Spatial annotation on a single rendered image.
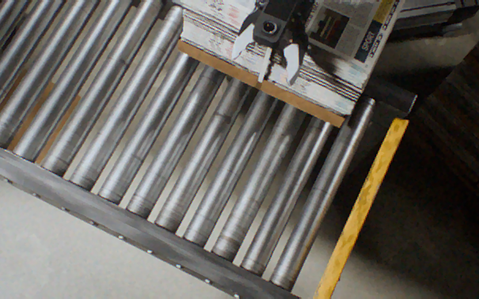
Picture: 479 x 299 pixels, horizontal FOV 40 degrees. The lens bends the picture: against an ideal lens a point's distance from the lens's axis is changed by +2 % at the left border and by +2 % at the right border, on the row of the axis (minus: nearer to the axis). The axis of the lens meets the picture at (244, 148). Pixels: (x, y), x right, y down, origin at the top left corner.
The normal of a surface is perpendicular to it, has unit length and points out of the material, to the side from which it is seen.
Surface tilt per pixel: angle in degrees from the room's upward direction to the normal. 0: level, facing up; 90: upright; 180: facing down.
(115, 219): 0
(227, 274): 0
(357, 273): 0
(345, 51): 9
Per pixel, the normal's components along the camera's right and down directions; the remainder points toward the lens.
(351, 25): 0.10, -0.41
